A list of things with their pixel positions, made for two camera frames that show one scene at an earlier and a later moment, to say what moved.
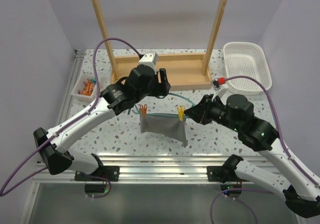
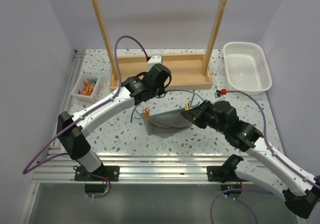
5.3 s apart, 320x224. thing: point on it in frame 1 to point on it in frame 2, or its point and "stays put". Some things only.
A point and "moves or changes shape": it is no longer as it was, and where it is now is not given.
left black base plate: x=111 y=172 stays put
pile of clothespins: x=89 y=85 stays put
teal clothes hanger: x=138 y=113 to x=170 y=112
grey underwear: x=172 y=127 moves or changes shape
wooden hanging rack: x=188 y=71 stays put
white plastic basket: x=245 y=59 stays put
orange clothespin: x=143 y=110 moves or changes shape
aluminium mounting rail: x=158 y=169 stays put
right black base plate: x=215 y=173 stays put
